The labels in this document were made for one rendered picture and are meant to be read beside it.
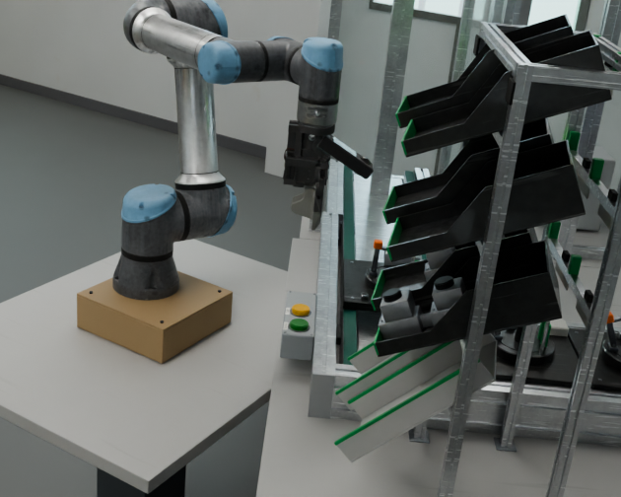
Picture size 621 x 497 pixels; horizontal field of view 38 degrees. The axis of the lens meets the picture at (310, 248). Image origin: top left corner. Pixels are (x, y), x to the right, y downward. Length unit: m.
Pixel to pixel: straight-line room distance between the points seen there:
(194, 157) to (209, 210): 0.12
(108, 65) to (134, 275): 4.97
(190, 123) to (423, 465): 0.90
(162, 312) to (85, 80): 5.23
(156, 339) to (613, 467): 0.96
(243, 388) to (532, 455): 0.59
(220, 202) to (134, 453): 0.64
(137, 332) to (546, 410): 0.86
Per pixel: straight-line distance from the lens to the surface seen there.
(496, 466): 1.77
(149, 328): 1.94
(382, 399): 1.57
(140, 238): 1.99
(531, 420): 1.86
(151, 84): 6.67
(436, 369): 1.52
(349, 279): 2.14
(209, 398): 1.85
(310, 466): 1.68
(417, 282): 1.57
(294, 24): 5.58
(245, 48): 1.66
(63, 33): 7.21
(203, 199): 2.04
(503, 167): 1.22
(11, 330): 2.10
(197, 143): 2.04
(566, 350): 2.00
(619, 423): 1.90
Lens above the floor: 1.87
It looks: 23 degrees down
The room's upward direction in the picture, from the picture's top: 6 degrees clockwise
